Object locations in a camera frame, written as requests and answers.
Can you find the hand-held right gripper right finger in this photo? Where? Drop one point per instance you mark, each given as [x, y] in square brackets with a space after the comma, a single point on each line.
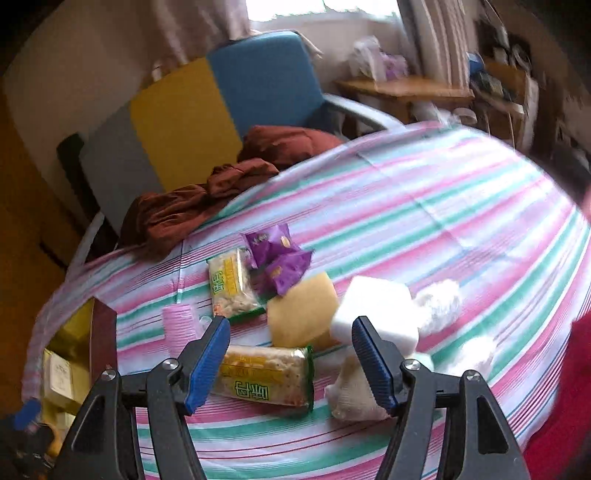
[369, 360]

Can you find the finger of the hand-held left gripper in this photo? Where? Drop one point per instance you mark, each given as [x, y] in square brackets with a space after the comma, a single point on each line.
[26, 414]

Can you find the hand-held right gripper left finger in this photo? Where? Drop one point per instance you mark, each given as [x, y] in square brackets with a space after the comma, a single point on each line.
[207, 360]

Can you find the cream fluffy sock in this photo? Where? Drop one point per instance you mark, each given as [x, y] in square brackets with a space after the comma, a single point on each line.
[353, 392]

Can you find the white sponge block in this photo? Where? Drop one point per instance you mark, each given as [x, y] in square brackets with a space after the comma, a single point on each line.
[374, 311]

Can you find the yellow green cracker packet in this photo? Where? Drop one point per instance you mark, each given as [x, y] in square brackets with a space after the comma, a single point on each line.
[231, 284]
[268, 376]

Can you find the yellow sponge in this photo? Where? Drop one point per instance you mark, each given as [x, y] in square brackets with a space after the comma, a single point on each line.
[300, 314]

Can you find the yellow storage box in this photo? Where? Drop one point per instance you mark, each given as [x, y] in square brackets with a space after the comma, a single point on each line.
[104, 337]

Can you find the purple snack packet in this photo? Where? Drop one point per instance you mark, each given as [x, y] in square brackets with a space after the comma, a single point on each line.
[286, 272]
[270, 242]

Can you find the small white carton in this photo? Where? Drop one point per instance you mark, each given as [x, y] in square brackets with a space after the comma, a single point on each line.
[57, 378]

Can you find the maroon cloth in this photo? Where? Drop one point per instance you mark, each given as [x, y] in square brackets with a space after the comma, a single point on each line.
[175, 212]

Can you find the striped bedsheet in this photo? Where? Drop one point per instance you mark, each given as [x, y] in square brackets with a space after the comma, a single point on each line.
[415, 207]

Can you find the red cloth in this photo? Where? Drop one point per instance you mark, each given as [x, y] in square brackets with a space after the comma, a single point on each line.
[568, 392]

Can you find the grey yellow blue chair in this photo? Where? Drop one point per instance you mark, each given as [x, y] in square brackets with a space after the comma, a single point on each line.
[152, 124]

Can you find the wooden desk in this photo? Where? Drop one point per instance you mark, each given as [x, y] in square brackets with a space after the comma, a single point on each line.
[406, 87]

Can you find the purple white box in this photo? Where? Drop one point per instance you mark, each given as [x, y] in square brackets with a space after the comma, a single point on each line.
[395, 65]

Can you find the wooden shelf rack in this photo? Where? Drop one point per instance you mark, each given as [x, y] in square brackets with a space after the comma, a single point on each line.
[503, 83]

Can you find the striped curtain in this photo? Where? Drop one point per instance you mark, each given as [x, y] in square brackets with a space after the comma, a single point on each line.
[438, 41]

